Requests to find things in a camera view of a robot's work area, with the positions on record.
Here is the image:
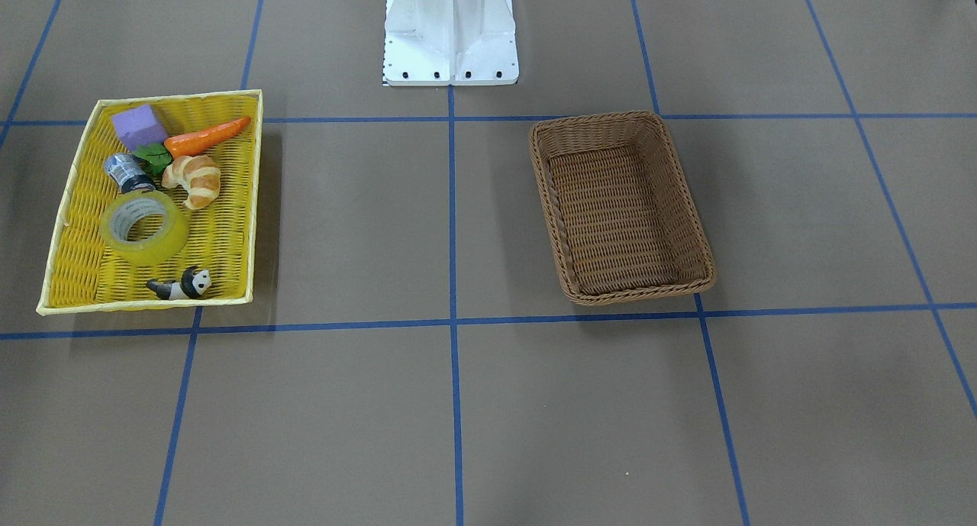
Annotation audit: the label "yellow tape roll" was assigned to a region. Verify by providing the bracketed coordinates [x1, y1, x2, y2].
[100, 191, 189, 267]

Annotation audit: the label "brown wicker basket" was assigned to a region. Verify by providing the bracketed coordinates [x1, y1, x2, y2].
[528, 111, 717, 306]

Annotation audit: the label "yellow woven basket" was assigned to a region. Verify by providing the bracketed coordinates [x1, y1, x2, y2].
[36, 90, 264, 316]

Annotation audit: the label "panda figurine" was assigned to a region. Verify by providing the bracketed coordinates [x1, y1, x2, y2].
[145, 266, 212, 301]

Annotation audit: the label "toy croissant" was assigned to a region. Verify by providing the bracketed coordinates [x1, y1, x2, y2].
[161, 155, 222, 211]

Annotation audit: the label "orange toy carrot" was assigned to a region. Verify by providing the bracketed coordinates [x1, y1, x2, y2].
[133, 117, 252, 177]

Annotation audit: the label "small silver can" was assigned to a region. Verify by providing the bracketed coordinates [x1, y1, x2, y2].
[102, 153, 157, 193]

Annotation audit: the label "purple foam cube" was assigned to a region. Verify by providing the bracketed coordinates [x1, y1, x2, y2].
[111, 104, 169, 153]

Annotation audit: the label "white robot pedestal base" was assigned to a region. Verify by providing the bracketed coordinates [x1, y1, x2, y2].
[382, 0, 520, 87]

